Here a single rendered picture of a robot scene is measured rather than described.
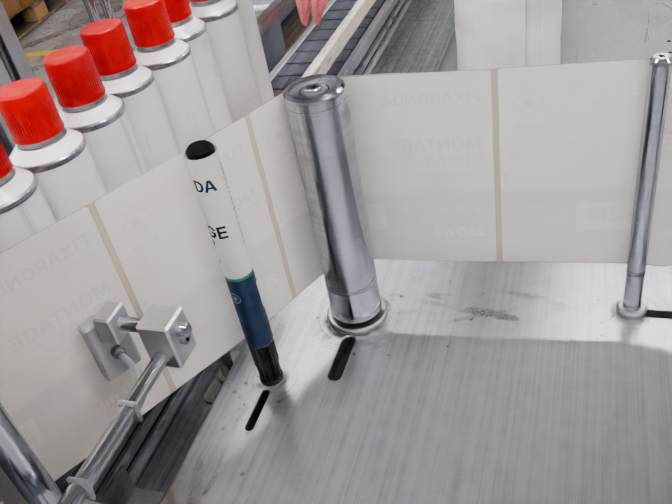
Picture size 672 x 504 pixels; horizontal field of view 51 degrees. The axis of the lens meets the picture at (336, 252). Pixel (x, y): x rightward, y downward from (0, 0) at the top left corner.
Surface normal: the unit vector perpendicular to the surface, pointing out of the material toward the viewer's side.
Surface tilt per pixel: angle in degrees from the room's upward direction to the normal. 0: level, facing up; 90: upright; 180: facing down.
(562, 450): 0
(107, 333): 90
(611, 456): 0
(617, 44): 0
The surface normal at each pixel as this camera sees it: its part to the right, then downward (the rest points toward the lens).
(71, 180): 0.69, 0.35
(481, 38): -0.62, 0.57
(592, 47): -0.16, -0.78
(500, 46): -0.31, 0.63
